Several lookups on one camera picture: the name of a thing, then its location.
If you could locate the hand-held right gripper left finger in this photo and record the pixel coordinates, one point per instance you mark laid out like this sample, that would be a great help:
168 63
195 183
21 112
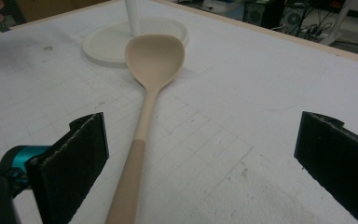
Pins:
70 174

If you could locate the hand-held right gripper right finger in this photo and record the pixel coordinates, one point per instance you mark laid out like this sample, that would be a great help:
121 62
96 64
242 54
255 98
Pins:
338 161

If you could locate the beige wooden spoon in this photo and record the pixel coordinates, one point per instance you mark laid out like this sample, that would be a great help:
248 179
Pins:
154 59

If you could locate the white stand leg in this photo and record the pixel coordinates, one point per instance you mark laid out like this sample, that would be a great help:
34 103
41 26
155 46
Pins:
335 25

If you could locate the grey computer case with fan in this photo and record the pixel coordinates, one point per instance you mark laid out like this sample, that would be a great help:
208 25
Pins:
293 19

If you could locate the brown board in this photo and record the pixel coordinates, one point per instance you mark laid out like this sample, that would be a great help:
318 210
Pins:
52 7

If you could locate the black computer tower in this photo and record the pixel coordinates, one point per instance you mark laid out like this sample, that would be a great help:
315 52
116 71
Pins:
261 12

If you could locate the white round stand with post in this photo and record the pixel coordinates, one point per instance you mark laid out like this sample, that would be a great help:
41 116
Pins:
112 43

